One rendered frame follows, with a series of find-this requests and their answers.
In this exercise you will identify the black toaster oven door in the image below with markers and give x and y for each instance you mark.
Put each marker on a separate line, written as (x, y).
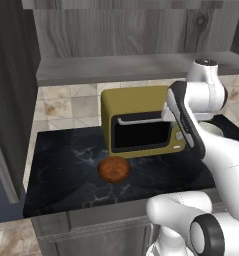
(139, 135)

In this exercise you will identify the grey base cabinet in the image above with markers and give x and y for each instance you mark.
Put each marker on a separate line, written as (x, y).
(101, 243)

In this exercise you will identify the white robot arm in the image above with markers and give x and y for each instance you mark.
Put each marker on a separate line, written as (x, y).
(231, 166)

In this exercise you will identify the white bowl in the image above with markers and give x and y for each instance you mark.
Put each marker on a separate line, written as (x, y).
(213, 129)

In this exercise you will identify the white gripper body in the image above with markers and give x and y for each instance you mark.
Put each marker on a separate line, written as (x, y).
(167, 113)

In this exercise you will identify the yellow toaster oven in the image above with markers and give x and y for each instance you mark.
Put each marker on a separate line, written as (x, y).
(134, 100)

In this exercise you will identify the brown wooden bowl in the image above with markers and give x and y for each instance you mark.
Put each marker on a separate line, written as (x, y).
(113, 170)

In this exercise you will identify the white toaster oven knob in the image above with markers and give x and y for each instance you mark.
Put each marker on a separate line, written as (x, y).
(179, 135)

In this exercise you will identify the grey wooden open cabinet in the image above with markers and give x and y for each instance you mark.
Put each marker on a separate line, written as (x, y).
(124, 66)

